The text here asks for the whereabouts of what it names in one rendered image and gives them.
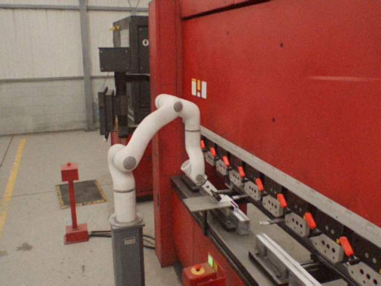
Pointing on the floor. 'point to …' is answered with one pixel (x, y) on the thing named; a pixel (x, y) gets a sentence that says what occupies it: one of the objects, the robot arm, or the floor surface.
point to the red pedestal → (69, 175)
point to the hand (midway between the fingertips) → (216, 196)
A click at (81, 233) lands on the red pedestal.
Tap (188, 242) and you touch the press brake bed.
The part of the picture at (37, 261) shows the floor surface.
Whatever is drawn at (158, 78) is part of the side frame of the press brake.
